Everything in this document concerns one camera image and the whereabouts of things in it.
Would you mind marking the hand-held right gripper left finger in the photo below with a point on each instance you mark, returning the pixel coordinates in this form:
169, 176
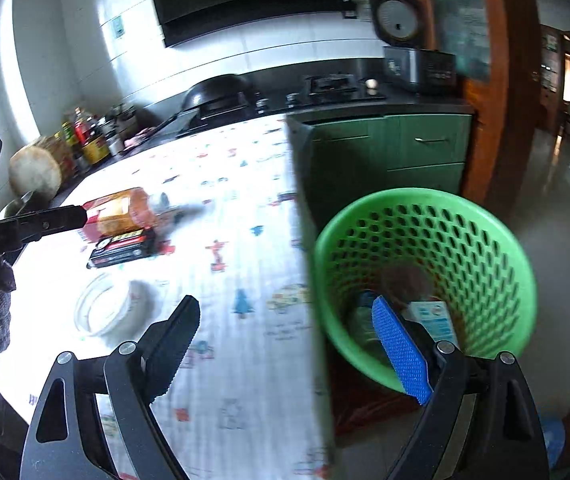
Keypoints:
175, 345

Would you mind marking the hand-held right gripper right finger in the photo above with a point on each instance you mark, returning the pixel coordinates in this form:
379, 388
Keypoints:
400, 350

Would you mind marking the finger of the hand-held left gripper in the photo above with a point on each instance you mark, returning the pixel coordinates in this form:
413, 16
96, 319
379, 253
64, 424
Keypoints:
40, 225

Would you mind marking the white drink carton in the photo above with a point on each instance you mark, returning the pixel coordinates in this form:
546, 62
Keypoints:
435, 320

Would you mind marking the silver blue drink can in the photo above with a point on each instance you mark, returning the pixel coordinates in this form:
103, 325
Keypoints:
362, 320

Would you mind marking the yellow plastic wrapper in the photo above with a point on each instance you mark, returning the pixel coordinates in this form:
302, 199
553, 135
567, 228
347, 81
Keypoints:
125, 212

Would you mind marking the green plastic basket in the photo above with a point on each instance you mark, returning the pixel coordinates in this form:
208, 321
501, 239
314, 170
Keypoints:
490, 270

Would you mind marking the metal bowl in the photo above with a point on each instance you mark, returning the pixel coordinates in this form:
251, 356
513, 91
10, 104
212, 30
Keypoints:
15, 205

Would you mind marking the red drink carton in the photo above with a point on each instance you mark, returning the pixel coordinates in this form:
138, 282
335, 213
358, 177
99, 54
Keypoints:
90, 232

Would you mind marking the round wooden chopping block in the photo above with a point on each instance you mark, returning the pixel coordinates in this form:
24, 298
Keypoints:
35, 172

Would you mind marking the white cup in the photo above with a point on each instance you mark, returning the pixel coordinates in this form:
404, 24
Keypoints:
135, 300

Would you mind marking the red and black packet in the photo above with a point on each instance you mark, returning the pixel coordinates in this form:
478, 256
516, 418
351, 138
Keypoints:
125, 252

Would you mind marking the yellow tin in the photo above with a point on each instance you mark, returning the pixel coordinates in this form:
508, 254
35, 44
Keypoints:
96, 151

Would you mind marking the red cap sauce bottle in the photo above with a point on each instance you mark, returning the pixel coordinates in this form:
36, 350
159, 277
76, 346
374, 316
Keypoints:
80, 132

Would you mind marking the small white jar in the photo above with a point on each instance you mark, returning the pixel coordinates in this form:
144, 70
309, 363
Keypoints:
115, 146

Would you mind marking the pink cloth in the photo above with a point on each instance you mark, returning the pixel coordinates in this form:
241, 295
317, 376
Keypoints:
140, 137

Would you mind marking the white printed blanket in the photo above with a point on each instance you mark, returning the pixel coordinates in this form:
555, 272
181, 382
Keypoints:
245, 210

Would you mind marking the green kitchen cabinet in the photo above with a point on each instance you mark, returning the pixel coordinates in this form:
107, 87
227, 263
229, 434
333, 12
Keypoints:
415, 160

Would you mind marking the black wok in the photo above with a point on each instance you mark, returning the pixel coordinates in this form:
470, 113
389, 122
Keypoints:
215, 90

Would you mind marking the egg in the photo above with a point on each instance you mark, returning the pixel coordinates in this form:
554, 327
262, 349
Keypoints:
372, 84

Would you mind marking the wooden display cabinet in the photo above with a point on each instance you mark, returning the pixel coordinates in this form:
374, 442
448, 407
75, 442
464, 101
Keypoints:
500, 85

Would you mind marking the rice cooker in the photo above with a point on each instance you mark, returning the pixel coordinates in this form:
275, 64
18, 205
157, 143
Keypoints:
405, 25

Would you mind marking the green wall sticker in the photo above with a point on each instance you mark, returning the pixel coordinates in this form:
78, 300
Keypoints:
120, 27

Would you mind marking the wall socket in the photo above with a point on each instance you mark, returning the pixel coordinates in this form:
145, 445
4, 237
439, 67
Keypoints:
349, 13

